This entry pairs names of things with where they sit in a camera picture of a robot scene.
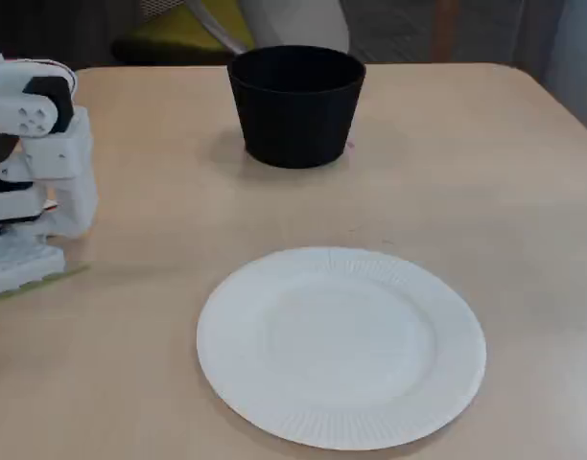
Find white paper plate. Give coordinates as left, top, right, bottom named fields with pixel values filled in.
left=196, top=245, right=488, bottom=452

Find grey chair backrest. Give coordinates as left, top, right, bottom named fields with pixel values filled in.
left=237, top=0, right=351, bottom=55

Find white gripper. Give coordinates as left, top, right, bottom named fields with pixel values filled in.
left=22, top=105, right=100, bottom=240

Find metal chair armrest bar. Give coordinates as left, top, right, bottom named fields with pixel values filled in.
left=186, top=0, right=247, bottom=55

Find black round pot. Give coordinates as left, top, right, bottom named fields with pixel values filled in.
left=226, top=44, right=368, bottom=170

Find green base board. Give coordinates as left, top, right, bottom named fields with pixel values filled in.
left=0, top=263, right=91, bottom=306

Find wooden partition frame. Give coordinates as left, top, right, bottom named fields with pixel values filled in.
left=434, top=0, right=457, bottom=64

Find red white arm wires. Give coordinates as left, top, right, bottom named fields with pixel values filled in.
left=14, top=57, right=80, bottom=100

